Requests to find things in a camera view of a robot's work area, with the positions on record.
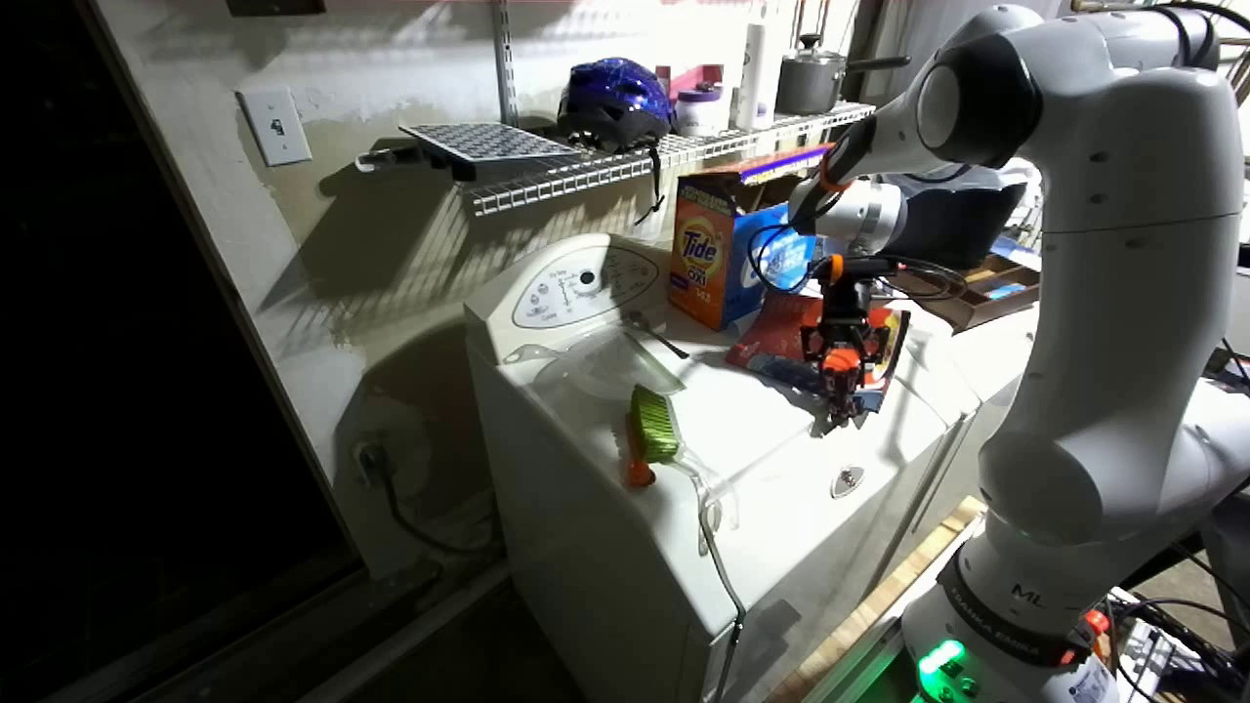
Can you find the brown tray on dryer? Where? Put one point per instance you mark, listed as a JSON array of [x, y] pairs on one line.
[[971, 297]]

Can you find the white washing machine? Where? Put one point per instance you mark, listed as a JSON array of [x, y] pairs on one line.
[[716, 577]]

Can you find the green bottle orange cap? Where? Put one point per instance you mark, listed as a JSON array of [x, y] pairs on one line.
[[649, 434]]

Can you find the orange red flat package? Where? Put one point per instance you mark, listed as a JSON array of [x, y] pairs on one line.
[[773, 350]]

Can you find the grey metal pot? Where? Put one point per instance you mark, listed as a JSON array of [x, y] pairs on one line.
[[809, 81]]

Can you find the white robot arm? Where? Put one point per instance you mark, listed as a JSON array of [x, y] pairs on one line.
[[1110, 446]]

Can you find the white wire shelf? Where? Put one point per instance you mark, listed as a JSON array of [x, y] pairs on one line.
[[670, 159]]

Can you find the blue bicycle helmet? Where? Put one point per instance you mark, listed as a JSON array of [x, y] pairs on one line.
[[617, 103]]

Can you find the black pen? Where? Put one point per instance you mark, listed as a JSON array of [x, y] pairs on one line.
[[653, 334]]

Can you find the dark bag on dryer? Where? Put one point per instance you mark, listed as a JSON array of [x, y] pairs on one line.
[[952, 221]]

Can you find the white wall outlet plate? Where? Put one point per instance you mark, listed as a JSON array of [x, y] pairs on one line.
[[277, 127]]

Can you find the orange blue detergent box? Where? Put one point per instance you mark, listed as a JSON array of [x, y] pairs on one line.
[[716, 238]]

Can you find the wooden plank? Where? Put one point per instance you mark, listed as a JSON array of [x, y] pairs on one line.
[[865, 657]]

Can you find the dark flat panel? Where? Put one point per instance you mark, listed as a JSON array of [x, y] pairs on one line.
[[492, 150]]

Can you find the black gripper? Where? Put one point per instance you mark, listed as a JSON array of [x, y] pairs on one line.
[[848, 342]]

